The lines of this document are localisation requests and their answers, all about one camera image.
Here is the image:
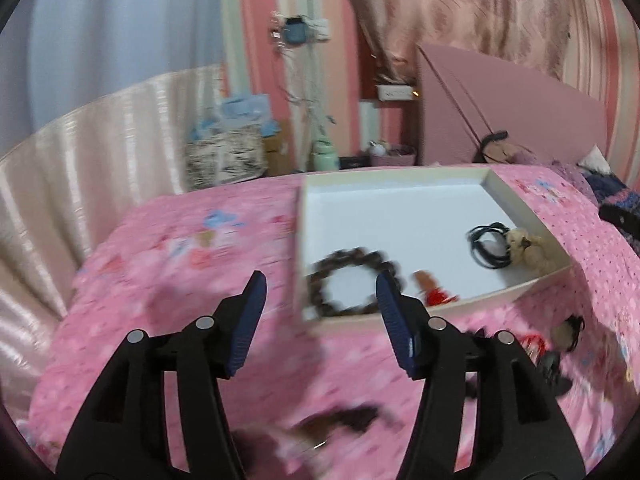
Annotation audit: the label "teal charger on wall socket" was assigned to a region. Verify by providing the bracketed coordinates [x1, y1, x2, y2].
[281, 16, 308, 47]

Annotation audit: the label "black cord bracelet bundle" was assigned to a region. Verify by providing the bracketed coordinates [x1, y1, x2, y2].
[465, 221, 512, 270]

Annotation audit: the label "purple dotted blanket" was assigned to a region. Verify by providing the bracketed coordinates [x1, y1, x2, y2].
[506, 151, 598, 206]

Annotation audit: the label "brown wooden bead bracelet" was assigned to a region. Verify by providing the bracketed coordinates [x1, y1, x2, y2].
[305, 246, 409, 319]

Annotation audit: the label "mint green bottle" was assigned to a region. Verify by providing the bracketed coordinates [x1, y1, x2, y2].
[311, 136, 340, 172]

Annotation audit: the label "blue and cream curtain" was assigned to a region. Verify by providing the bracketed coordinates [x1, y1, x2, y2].
[1, 0, 224, 417]

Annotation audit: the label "white power strip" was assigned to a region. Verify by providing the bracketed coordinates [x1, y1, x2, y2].
[376, 84, 416, 102]

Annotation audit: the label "white shallow cardboard tray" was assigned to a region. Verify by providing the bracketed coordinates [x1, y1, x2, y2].
[293, 166, 572, 333]

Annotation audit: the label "patterned paper gift bag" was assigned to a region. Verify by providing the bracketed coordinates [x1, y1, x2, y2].
[184, 125, 268, 191]

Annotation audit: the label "light blue gift bag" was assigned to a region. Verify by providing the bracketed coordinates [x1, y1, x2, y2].
[188, 93, 281, 141]

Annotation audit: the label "pink patterned curtain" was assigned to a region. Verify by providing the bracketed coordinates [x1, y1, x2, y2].
[350, 0, 570, 82]

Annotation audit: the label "pink floral bed sheet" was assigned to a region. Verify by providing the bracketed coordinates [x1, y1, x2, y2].
[30, 165, 639, 479]

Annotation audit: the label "black plastic hair claw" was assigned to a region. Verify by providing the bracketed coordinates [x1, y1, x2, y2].
[536, 348, 573, 398]

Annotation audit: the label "dark blue patterned quilt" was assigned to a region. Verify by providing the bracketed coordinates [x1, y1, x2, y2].
[582, 170, 640, 255]

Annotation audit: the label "wooden gourd red tassel charm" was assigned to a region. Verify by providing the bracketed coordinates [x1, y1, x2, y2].
[412, 270, 459, 308]

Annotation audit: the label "white hanging charger cables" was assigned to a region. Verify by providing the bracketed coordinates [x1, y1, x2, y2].
[269, 12, 334, 137]

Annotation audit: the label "black beaded scrunchie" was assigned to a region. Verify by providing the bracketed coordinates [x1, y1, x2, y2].
[294, 404, 381, 439]

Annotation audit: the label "cream fabric scrunchie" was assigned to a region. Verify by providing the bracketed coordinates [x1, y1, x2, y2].
[506, 229, 556, 276]

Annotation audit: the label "pink padded headboard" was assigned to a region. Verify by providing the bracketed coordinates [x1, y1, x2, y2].
[418, 44, 608, 166]

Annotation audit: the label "brown cardboard storage box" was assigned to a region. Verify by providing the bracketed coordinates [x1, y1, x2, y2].
[262, 119, 294, 177]

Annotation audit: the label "red knotted cord charm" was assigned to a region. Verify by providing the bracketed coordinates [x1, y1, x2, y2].
[518, 334, 548, 365]

